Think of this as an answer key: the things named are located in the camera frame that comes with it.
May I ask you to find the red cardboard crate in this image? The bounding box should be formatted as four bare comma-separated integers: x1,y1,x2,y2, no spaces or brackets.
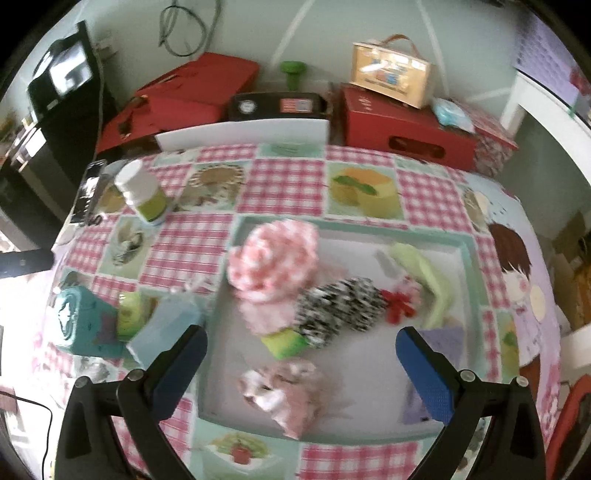
341,85,477,172

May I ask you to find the red flower hair clip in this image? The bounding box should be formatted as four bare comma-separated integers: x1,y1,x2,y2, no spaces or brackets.
381,277,423,324

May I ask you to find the brown cardboard box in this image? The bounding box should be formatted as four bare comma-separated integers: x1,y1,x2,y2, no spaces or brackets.
551,210,591,333

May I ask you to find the black monitor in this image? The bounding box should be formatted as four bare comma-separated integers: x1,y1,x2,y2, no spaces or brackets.
27,21,100,121

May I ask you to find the white shelf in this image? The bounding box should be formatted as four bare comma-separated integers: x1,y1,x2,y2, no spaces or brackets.
499,69,591,153

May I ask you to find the leopard print scrunchie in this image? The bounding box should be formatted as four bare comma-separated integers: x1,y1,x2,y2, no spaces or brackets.
295,276,389,347

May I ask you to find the pink organza scrunchie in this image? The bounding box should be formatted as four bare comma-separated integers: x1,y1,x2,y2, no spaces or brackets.
238,360,342,439

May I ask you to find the red plastic chair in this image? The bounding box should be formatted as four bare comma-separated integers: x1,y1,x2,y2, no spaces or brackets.
545,374,591,480

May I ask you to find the light green cloth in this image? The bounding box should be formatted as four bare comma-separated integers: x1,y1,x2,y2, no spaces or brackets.
388,242,458,330

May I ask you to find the teal plastic storage box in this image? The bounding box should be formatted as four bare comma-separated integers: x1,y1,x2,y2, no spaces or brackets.
51,285,130,358

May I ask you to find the large red box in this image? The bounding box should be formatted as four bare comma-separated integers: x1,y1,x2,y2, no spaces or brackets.
95,52,260,153

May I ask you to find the pink white fluffy towel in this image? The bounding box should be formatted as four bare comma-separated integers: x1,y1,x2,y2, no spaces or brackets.
226,219,320,305

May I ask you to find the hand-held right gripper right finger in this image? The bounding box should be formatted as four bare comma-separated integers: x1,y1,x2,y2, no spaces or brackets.
396,326,548,480

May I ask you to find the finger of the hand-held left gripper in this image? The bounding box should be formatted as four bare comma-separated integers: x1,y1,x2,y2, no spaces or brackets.
0,250,52,278

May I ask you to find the teal rimmed white tray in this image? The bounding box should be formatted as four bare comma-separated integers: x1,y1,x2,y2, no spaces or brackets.
196,215,490,444

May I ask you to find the lavender cloth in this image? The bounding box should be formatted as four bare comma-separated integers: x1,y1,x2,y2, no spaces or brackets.
416,325,465,365
402,381,437,425

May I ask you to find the tan box with handle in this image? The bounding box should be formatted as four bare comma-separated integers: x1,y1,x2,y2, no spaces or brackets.
350,33,437,110

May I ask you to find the black wall cable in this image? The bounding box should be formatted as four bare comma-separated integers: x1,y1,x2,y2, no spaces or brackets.
159,0,220,58

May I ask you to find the white-capped green bottle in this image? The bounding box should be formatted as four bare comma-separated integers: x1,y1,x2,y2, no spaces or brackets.
114,159,169,226

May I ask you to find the red patterned box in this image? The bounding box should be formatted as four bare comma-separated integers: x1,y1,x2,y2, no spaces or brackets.
457,104,519,178

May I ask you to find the black smartphone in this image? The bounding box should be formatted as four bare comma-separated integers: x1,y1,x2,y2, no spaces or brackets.
74,159,108,224

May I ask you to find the pale pink fluffy cloth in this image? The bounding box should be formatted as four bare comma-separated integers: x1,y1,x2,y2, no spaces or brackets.
240,295,301,335

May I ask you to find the light blue wipes pack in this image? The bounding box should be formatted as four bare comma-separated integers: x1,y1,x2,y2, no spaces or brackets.
431,97,475,132

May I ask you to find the black box with gauge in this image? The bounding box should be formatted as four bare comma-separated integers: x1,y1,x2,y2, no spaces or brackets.
226,91,333,121

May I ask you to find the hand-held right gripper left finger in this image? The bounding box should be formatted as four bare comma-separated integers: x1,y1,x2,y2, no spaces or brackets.
55,324,208,480

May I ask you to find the black cabinet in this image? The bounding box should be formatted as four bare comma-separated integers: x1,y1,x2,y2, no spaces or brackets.
0,83,121,252

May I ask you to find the green knob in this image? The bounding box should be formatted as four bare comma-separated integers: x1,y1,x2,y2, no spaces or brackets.
279,61,308,90

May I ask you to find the purple perforated board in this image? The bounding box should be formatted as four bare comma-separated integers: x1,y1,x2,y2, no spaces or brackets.
515,14,583,107

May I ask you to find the blue face mask pack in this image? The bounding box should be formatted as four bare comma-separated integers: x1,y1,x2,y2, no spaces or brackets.
126,291,204,370

